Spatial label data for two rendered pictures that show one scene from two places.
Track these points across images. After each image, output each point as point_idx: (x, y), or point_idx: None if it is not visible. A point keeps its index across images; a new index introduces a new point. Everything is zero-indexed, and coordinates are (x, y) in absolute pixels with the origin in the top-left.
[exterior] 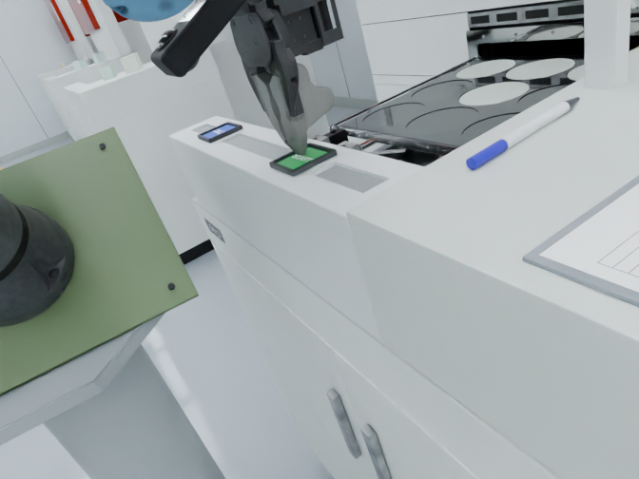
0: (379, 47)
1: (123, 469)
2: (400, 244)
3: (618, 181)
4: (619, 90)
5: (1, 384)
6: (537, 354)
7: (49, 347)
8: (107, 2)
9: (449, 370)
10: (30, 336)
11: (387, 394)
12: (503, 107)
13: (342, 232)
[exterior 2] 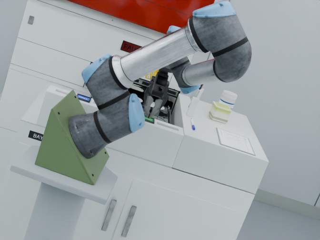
0: (26, 53)
1: (74, 227)
2: (199, 141)
3: (215, 135)
4: (194, 118)
5: (95, 177)
6: (222, 157)
7: (97, 167)
8: (190, 92)
9: (196, 167)
10: (93, 163)
11: (159, 185)
12: (144, 111)
13: (179, 138)
